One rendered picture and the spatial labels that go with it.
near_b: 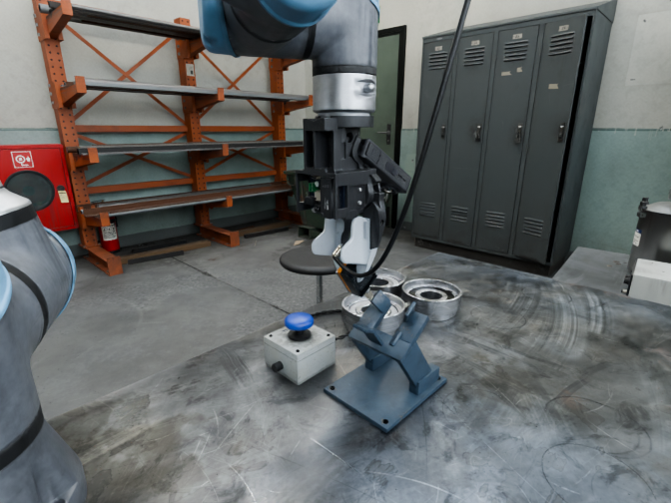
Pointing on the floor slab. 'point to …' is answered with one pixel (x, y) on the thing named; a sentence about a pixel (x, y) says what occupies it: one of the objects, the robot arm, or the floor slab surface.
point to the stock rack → (186, 39)
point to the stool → (305, 261)
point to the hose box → (48, 187)
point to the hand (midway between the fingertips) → (353, 267)
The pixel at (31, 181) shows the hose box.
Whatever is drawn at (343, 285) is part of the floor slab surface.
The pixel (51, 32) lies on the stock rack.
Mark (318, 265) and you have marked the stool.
